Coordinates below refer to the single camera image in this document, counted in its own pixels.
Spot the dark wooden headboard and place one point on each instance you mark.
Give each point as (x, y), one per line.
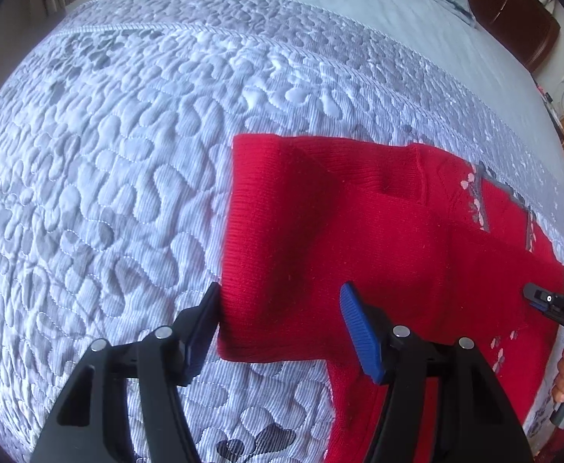
(513, 5)

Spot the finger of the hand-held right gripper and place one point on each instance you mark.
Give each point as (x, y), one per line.
(536, 296)

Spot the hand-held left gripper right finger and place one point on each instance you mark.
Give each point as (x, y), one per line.
(359, 328)

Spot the red knit sweater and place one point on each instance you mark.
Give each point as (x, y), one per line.
(339, 231)

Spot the grey quilted leaf-print bedspread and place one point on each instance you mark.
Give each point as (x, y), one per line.
(117, 164)

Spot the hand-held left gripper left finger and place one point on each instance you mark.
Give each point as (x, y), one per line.
(205, 317)

